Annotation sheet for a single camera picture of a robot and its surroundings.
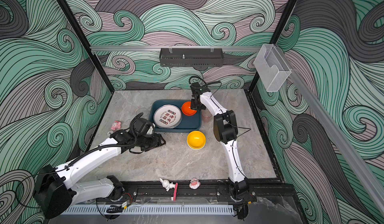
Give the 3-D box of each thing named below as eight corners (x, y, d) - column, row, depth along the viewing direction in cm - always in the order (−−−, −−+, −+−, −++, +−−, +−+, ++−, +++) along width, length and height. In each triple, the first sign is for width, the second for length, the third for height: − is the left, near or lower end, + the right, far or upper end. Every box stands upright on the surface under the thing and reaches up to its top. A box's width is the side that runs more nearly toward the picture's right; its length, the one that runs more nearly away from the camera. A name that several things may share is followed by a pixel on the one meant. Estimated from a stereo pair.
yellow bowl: (186, 151, 89) (186, 147, 83) (186, 136, 96) (186, 130, 90) (205, 151, 89) (206, 147, 83) (204, 136, 96) (205, 130, 90)
